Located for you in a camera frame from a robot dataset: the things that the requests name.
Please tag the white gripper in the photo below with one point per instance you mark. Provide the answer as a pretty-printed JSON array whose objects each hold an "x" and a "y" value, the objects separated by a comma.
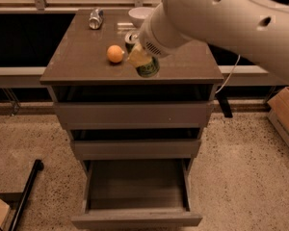
[{"x": 149, "y": 41}]

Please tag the green soda can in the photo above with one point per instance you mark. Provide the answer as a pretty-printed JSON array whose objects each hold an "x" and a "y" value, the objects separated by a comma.
[{"x": 148, "y": 70}]

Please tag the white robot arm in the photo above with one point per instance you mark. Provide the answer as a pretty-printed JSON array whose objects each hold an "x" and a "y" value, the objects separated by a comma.
[{"x": 257, "y": 30}]

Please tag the silver can lying down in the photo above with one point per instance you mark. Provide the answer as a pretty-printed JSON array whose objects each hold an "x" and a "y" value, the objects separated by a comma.
[{"x": 96, "y": 18}]

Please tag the grey drawer cabinet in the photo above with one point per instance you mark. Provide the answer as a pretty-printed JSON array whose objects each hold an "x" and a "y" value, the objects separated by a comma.
[{"x": 80, "y": 60}]

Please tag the grey top drawer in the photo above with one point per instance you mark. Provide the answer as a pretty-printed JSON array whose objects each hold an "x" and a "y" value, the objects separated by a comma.
[{"x": 133, "y": 107}]

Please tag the grey drawer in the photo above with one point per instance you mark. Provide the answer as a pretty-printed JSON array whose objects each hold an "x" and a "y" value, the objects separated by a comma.
[
  {"x": 136, "y": 194},
  {"x": 164, "y": 143},
  {"x": 133, "y": 107}
]

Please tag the grey middle drawer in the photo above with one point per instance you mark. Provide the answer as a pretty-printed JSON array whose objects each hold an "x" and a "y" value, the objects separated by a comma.
[{"x": 164, "y": 143}]

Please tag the grey bottom drawer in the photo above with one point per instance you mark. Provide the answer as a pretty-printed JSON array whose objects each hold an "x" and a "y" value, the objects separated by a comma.
[{"x": 136, "y": 194}]

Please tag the orange fruit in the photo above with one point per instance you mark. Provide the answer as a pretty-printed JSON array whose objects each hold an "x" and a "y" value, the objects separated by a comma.
[{"x": 115, "y": 54}]

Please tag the white bowl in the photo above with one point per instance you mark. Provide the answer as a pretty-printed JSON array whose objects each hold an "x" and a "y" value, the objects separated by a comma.
[{"x": 138, "y": 15}]

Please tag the black pole on floor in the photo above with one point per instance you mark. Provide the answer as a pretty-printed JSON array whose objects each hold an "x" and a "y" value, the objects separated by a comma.
[{"x": 37, "y": 166}]

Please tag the cardboard box right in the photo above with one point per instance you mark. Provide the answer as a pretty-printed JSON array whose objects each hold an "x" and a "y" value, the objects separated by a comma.
[{"x": 279, "y": 113}]

